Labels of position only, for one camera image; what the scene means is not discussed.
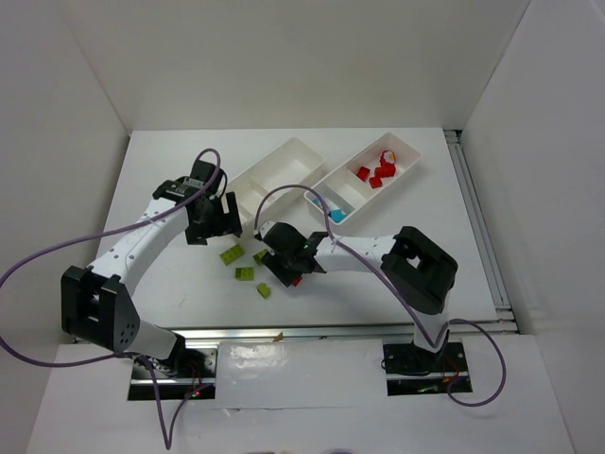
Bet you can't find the white paper sheet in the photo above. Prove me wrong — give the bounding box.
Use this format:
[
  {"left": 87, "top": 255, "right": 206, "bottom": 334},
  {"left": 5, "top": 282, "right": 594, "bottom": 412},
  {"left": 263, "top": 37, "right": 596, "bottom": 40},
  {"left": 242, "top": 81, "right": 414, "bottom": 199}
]
[{"left": 215, "top": 340, "right": 388, "bottom": 410}]

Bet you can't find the small lime green lego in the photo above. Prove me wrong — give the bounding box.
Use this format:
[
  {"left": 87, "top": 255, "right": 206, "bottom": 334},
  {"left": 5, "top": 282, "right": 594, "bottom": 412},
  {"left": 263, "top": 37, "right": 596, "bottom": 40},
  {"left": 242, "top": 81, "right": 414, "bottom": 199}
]
[{"left": 256, "top": 283, "right": 271, "bottom": 299}]

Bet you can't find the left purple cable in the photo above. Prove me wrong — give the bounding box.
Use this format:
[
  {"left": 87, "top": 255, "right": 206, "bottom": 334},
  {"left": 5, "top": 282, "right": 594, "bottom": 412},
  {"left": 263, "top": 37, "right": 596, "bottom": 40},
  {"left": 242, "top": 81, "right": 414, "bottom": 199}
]
[{"left": 0, "top": 148, "right": 228, "bottom": 450}]

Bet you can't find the lime green long lego brick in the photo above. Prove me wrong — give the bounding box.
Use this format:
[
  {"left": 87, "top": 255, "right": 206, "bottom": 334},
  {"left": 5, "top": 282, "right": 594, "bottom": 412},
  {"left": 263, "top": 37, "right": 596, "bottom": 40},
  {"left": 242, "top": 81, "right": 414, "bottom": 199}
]
[{"left": 219, "top": 244, "right": 246, "bottom": 266}]

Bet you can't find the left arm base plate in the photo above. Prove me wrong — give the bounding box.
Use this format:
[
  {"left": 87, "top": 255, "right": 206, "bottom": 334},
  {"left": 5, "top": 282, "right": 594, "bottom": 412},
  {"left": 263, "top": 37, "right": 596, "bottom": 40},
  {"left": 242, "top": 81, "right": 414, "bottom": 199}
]
[{"left": 127, "top": 345, "right": 218, "bottom": 401}]

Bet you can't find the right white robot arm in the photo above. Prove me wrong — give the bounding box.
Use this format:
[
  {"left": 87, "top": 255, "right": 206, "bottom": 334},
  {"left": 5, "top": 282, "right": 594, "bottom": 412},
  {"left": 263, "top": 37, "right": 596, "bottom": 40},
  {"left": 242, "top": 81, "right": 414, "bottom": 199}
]
[{"left": 254, "top": 221, "right": 458, "bottom": 355}]

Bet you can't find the aluminium front rail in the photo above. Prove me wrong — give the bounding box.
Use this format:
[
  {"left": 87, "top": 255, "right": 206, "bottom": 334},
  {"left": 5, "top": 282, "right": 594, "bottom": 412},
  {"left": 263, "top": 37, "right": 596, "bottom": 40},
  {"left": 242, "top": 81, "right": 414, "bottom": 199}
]
[{"left": 70, "top": 321, "right": 519, "bottom": 343}]

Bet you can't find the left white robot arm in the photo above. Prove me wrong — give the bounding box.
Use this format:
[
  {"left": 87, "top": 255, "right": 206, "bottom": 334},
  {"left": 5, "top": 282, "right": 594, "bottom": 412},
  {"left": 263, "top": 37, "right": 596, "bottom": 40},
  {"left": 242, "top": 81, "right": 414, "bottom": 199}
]
[{"left": 60, "top": 160, "right": 243, "bottom": 369}]

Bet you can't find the right white divided bin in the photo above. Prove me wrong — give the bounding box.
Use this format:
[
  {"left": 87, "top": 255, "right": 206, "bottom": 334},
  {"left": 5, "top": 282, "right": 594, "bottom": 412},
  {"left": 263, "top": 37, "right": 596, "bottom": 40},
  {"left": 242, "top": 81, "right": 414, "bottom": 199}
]
[{"left": 304, "top": 132, "right": 423, "bottom": 234}]

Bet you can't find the aluminium side rail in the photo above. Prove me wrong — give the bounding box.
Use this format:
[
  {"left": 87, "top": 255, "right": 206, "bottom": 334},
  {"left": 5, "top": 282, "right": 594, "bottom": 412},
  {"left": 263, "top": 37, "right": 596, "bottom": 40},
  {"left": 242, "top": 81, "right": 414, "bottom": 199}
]
[{"left": 443, "top": 130, "right": 519, "bottom": 332}]

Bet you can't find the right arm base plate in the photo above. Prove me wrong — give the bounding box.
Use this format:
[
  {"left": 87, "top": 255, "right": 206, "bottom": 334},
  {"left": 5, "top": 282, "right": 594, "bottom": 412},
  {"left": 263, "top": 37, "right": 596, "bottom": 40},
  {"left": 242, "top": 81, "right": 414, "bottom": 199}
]
[{"left": 381, "top": 341, "right": 473, "bottom": 396}]

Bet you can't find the white divided bin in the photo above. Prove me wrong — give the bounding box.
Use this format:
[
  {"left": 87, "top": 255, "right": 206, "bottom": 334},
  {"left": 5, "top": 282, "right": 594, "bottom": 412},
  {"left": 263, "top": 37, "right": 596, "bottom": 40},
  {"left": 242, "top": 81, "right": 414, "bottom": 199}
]
[
  {"left": 227, "top": 137, "right": 325, "bottom": 238},
  {"left": 304, "top": 132, "right": 423, "bottom": 234}
]

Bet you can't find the left white divided bin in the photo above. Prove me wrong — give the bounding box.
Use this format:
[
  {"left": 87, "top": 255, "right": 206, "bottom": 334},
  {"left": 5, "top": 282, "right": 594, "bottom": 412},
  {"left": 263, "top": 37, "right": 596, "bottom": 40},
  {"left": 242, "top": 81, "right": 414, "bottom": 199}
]
[{"left": 227, "top": 137, "right": 325, "bottom": 238}]

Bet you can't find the red flower lego piece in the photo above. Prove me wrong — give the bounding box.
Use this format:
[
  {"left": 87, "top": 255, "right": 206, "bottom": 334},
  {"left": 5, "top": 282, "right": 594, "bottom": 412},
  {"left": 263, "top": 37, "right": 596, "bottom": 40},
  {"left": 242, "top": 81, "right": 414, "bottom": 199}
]
[{"left": 380, "top": 149, "right": 396, "bottom": 166}]

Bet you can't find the cyan long lego brick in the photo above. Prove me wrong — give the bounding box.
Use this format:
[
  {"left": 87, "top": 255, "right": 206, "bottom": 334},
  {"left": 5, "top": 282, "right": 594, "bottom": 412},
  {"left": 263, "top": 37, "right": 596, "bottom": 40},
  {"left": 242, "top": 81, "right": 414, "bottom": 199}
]
[{"left": 329, "top": 208, "right": 348, "bottom": 223}]

